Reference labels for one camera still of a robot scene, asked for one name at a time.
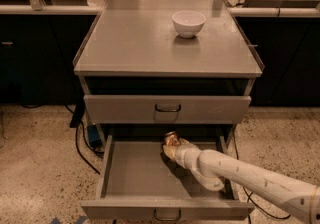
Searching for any black cable floor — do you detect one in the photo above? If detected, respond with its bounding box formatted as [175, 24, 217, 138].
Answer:
[232, 133, 292, 224]
[20, 102, 105, 176]

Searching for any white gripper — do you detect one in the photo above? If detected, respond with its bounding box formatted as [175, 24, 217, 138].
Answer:
[162, 138, 201, 170]

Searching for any blue power adapter box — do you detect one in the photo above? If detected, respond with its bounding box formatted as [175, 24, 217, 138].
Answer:
[87, 125, 102, 148]

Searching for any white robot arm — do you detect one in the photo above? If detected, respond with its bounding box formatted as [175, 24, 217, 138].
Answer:
[163, 136, 320, 224]

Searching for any black cable right floor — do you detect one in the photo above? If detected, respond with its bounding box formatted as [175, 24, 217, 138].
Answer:
[232, 133, 292, 224]

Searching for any closed upper grey drawer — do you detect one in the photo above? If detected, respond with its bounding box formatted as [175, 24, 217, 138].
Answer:
[84, 95, 251, 124]

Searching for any open middle grey drawer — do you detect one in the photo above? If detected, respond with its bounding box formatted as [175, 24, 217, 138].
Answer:
[81, 137, 254, 222]

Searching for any crushed orange soda can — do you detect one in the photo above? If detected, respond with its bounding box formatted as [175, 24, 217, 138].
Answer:
[164, 131, 181, 146]

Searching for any grey metal drawer cabinet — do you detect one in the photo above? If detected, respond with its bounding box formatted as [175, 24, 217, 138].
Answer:
[72, 0, 266, 146]

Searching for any black cable left floor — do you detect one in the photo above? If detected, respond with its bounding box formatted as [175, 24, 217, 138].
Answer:
[20, 102, 105, 176]

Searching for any white ceramic bowl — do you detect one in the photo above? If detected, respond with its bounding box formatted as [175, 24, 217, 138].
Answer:
[172, 11, 206, 38]

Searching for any black counter with white rail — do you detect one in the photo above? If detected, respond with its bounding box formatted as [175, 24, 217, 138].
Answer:
[0, 13, 320, 106]

